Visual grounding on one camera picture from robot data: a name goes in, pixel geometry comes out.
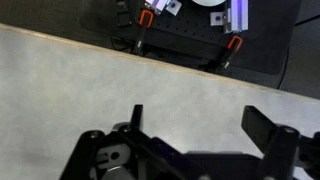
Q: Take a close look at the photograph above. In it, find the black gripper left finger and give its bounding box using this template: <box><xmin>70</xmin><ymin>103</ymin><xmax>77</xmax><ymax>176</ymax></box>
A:
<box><xmin>130</xmin><ymin>104</ymin><xmax>143</xmax><ymax>130</ymax></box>

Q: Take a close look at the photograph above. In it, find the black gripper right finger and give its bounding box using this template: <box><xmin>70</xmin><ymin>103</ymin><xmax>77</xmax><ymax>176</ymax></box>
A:
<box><xmin>241</xmin><ymin>105</ymin><xmax>277</xmax><ymax>153</ymax></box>

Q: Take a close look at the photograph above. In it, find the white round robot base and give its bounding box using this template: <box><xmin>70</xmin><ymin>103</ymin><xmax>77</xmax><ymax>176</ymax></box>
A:
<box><xmin>192</xmin><ymin>0</ymin><xmax>226</xmax><ymax>7</ymax></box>

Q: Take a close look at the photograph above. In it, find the right orange black clamp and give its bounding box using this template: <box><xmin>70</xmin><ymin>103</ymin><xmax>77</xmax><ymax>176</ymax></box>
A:
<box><xmin>205</xmin><ymin>36</ymin><xmax>243</xmax><ymax>72</ymax></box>

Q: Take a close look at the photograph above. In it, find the orange black clamp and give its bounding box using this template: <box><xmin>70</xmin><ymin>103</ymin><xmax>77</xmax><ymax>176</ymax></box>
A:
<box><xmin>133</xmin><ymin>10</ymin><xmax>154</xmax><ymax>56</ymax></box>
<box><xmin>205</xmin><ymin>36</ymin><xmax>243</xmax><ymax>72</ymax></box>

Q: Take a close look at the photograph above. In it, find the left orange black clamp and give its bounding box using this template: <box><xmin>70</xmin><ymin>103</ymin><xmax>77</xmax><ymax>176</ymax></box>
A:
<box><xmin>133</xmin><ymin>10</ymin><xmax>154</xmax><ymax>56</ymax></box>

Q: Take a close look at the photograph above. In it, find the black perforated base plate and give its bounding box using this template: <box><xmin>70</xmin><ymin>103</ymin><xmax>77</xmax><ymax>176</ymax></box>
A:
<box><xmin>106</xmin><ymin>0</ymin><xmax>301</xmax><ymax>74</ymax></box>

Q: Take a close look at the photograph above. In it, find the silver aluminium extrusion post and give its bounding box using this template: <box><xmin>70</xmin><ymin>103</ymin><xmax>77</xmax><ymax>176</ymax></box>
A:
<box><xmin>210</xmin><ymin>0</ymin><xmax>249</xmax><ymax>34</ymax></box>

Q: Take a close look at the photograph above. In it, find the left silver corner bracket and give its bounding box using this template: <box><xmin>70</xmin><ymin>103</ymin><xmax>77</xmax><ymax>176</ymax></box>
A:
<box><xmin>144</xmin><ymin>0</ymin><xmax>182</xmax><ymax>16</ymax></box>

